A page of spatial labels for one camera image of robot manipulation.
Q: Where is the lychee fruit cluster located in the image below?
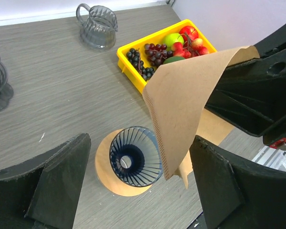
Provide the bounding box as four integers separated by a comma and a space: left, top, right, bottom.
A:
171, 38, 210, 59

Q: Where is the yellow plastic bin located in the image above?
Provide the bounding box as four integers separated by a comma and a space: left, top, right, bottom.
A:
117, 19, 217, 93

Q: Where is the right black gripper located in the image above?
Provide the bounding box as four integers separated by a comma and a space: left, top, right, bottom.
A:
205, 24, 286, 151

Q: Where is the grey plastic measuring cup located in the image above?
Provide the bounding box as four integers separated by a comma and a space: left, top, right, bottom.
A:
76, 3, 118, 50

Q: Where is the dark grape bunch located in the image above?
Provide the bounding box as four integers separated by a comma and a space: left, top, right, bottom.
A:
126, 48, 155, 81

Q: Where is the brown paper coffee filter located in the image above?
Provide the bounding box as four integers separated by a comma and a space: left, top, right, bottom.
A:
142, 46, 260, 185

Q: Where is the dark green avocado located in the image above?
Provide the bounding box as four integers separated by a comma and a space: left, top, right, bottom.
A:
163, 56, 185, 64

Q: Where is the blue glass dripper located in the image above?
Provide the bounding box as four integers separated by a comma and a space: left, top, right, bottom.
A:
109, 126, 163, 187

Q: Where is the red apple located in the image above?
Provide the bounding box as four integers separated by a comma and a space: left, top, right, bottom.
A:
179, 26, 199, 42

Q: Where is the wooden dripper ring holder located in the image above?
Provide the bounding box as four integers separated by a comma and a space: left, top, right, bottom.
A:
95, 129, 152, 197

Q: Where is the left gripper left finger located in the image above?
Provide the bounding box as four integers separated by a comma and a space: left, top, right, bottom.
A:
0, 134, 91, 229

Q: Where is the green apple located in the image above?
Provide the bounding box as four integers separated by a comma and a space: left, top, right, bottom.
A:
162, 33, 184, 51

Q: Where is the red grape bunch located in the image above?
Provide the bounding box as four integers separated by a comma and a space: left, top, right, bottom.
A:
144, 43, 173, 67

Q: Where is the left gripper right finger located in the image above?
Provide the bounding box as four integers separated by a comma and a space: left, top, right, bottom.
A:
189, 135, 286, 229

